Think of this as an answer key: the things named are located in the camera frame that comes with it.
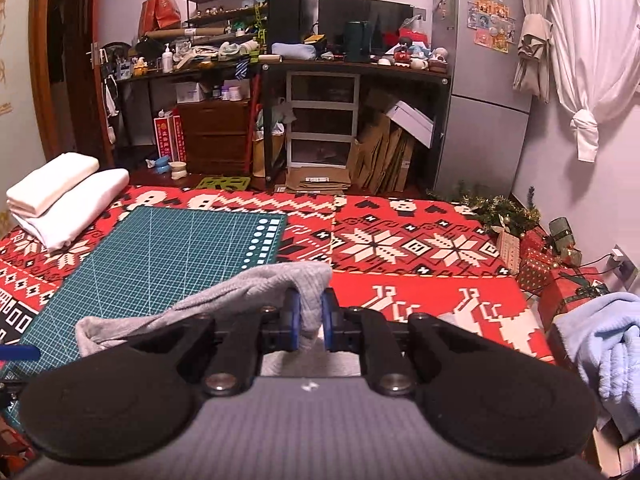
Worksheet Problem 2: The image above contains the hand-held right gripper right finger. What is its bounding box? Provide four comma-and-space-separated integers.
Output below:
321, 287, 495, 396

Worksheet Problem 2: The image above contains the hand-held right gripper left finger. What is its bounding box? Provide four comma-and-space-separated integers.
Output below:
122, 289, 303, 396

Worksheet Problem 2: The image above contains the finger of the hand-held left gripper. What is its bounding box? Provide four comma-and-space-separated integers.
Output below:
0, 344, 42, 362

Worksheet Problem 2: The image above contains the grey ribbed shirt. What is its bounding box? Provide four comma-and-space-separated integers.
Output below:
75, 261, 333, 377

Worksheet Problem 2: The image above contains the red patterned blanket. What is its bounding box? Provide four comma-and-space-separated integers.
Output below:
0, 184, 556, 461

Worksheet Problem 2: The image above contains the green cutting mat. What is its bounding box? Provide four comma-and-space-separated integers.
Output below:
0, 206, 288, 411

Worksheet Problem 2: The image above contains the white folded cloth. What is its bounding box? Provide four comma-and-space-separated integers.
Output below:
10, 168, 131, 253

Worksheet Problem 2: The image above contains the green plastic trivet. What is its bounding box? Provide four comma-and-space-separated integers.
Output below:
195, 176, 251, 192

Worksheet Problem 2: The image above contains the stack of flattened cardboard boxes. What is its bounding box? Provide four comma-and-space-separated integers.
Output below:
285, 87, 421, 196

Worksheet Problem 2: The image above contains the cream folded cloth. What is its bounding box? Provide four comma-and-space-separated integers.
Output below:
6, 152, 100, 218

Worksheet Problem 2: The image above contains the white plastic drawer unit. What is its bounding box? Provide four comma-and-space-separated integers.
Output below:
286, 71, 361, 168

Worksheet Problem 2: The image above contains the brown wooden drawer cabinet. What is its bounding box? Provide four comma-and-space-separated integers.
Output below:
177, 100, 251, 176

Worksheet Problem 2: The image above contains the green tinsel garland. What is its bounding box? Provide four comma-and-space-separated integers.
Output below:
430, 187, 543, 233

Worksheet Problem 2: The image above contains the small red gift box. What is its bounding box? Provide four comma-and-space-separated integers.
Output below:
517, 255, 556, 293

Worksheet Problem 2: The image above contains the white flat cardboard box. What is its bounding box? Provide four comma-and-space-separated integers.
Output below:
385, 101, 435, 148

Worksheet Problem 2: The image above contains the red printed box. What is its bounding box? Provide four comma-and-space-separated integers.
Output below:
167, 108, 187, 161
153, 117, 173, 161

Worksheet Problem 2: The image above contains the silver refrigerator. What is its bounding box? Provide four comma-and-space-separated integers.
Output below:
431, 0, 533, 198

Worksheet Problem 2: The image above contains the large red gift box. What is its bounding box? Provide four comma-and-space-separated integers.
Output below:
537, 267, 611, 331

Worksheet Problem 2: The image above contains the white box under desk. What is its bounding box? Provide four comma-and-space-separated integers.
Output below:
176, 82, 208, 103

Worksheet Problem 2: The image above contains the dark cluttered desk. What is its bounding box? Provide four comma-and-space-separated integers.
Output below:
117, 57, 451, 183

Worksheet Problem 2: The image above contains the white hanging cloth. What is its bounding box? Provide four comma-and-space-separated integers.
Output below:
102, 77, 121, 116

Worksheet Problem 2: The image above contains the light blue fleece blanket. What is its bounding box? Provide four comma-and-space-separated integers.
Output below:
555, 292, 640, 441

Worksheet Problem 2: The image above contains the black monitor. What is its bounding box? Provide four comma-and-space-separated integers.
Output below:
317, 0, 415, 56

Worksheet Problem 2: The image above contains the dark shelf rack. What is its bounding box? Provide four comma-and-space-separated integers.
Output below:
182, 0, 271, 46

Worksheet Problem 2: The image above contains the beige hanging cloth bag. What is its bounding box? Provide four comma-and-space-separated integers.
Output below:
512, 13, 553, 103

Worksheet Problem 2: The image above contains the orange paper bag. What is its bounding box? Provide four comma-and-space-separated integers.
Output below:
140, 0, 182, 31

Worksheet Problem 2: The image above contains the group of fridge magnets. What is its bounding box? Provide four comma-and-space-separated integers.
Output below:
467, 0, 516, 53

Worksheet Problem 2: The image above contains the white tied curtain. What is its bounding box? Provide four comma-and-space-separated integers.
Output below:
547, 0, 640, 163

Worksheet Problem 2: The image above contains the brown wooden door frame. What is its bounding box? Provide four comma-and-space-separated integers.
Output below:
29, 0, 116, 166

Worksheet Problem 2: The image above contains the white wall socket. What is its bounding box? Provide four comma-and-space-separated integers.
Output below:
607, 245, 640, 286

